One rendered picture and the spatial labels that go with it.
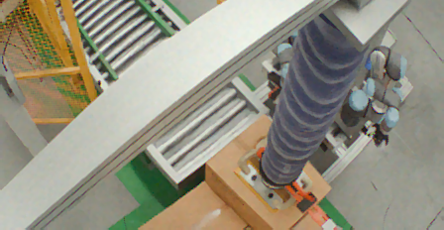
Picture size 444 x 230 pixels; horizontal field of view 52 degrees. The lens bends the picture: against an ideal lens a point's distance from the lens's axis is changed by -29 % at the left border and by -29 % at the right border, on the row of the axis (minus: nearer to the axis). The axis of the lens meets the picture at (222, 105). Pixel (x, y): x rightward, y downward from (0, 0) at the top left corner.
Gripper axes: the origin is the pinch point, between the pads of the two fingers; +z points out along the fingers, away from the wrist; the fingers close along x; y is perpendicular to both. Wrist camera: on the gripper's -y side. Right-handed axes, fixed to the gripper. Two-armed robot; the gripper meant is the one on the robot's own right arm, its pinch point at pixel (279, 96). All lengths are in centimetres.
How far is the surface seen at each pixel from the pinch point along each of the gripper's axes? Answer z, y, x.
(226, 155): 13.6, 3.2, -37.1
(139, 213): 108, -20, -93
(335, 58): -150, 38, -37
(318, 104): -115, 38, -35
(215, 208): 54, 17, -55
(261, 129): 13.5, 3.9, -14.7
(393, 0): -179, 44, -21
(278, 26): -196, 37, -65
